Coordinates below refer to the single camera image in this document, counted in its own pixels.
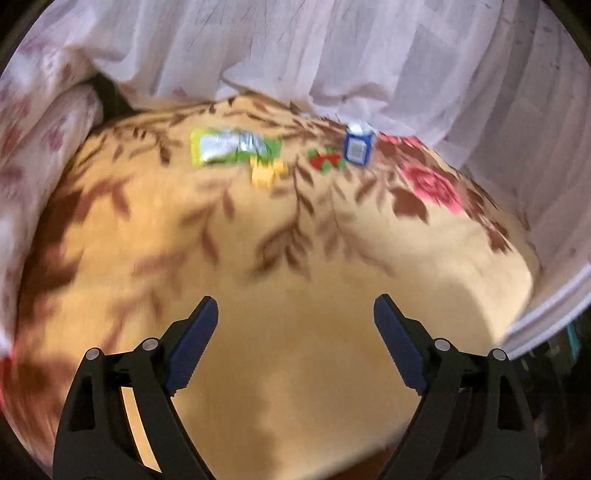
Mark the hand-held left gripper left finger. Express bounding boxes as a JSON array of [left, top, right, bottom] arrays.
[[53, 295, 219, 480]]

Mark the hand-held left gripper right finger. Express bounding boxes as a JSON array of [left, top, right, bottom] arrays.
[[373, 294, 541, 480]]

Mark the yellow floral plush blanket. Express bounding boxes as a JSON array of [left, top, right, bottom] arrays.
[[0, 92, 541, 480]]

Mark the small blue white box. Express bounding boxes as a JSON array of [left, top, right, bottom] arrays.
[[342, 122, 376, 167]]

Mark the green yellow sachet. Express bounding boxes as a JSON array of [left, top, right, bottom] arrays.
[[190, 127, 283, 167]]

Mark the pink floral folded quilt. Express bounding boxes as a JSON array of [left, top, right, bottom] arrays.
[[0, 44, 105, 356]]

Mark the white sheer curtain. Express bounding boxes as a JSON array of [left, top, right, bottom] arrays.
[[14, 0, 591, 278]]

